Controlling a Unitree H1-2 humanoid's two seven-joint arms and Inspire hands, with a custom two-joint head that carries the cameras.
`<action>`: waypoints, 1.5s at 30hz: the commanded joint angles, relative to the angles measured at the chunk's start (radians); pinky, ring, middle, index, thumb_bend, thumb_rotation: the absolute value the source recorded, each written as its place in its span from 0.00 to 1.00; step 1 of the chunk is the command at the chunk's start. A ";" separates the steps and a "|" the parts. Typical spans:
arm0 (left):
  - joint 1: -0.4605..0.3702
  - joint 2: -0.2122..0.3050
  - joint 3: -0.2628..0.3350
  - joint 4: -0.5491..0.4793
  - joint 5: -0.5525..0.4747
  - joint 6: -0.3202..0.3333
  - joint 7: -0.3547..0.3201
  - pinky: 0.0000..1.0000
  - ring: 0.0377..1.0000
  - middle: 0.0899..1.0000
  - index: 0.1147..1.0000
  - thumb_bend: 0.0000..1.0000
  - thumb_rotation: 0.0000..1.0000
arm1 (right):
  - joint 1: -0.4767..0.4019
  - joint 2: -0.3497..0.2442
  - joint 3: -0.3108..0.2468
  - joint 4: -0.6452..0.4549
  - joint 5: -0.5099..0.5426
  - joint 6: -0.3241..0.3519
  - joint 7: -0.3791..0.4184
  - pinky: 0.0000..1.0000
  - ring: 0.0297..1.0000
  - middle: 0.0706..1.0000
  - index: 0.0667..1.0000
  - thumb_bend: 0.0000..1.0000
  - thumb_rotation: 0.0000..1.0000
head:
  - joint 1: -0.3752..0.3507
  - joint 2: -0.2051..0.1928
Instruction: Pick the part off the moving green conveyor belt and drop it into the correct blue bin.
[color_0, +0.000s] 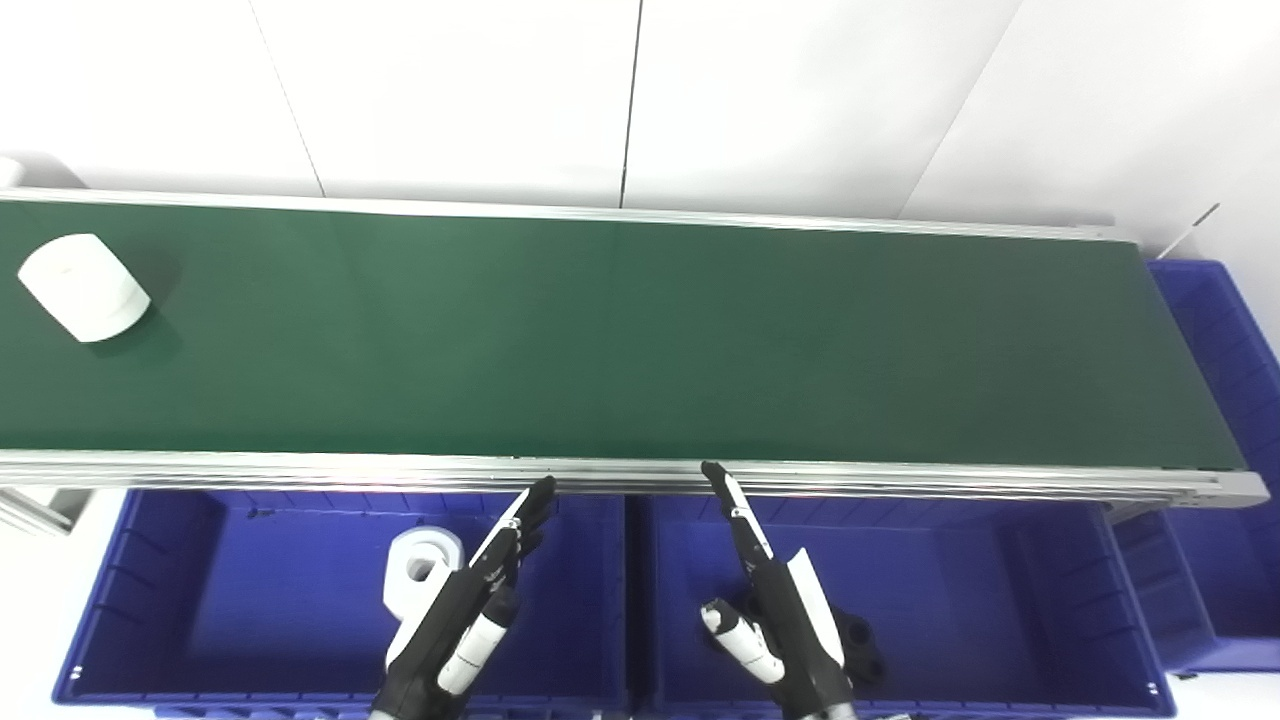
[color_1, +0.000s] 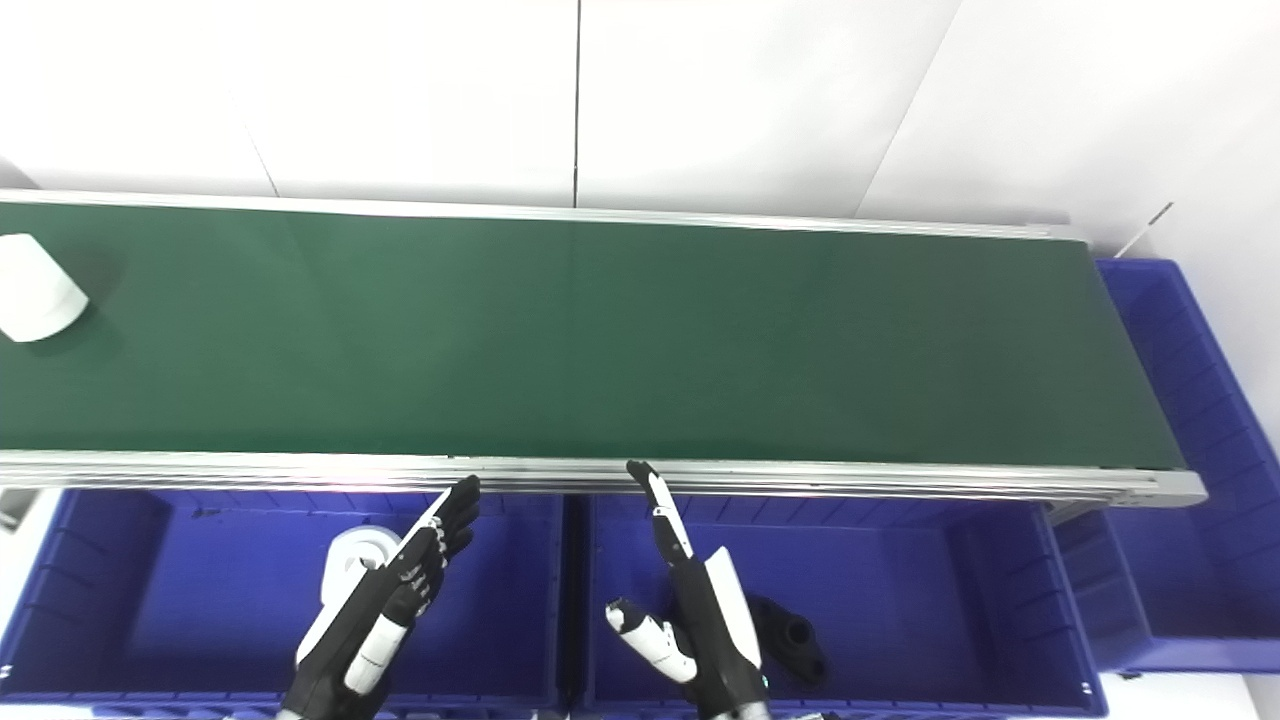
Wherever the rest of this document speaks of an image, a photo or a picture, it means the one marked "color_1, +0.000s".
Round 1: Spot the white plastic cylindrical part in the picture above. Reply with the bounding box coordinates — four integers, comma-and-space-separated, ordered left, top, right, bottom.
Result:
320, 526, 405, 607
0, 233, 91, 344

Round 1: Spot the black plastic part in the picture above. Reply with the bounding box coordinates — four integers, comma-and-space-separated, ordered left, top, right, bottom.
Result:
745, 595, 831, 691

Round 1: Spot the blue plastic bin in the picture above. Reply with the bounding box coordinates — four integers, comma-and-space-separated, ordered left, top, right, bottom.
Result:
572, 492, 1109, 719
0, 487, 571, 717
1055, 258, 1280, 673

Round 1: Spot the green conveyor belt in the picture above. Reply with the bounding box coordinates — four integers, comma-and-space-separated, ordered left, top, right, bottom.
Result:
0, 188, 1209, 523

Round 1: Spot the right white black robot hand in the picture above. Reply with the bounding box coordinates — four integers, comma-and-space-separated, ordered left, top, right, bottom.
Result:
604, 460, 773, 720

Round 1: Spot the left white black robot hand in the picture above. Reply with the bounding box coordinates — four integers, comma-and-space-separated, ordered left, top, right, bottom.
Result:
278, 475, 483, 720

